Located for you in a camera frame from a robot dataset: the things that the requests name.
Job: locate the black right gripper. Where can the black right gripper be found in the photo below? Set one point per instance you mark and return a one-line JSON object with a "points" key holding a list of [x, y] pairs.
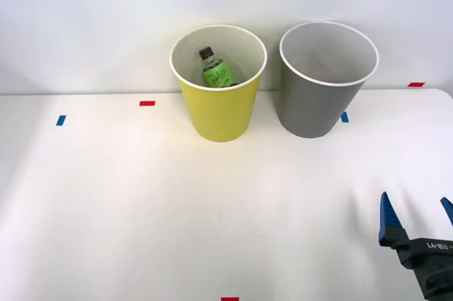
{"points": [[430, 269]]}

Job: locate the green label plastic bottle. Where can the green label plastic bottle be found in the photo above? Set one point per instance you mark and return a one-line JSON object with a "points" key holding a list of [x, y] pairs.
{"points": [[216, 73]]}

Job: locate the yellow-green plastic waste bin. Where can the yellow-green plastic waste bin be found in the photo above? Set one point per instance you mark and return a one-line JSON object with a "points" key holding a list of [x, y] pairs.
{"points": [[221, 113]]}

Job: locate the grey plastic waste bin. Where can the grey plastic waste bin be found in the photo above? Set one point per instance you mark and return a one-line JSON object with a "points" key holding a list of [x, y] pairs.
{"points": [[311, 106]]}

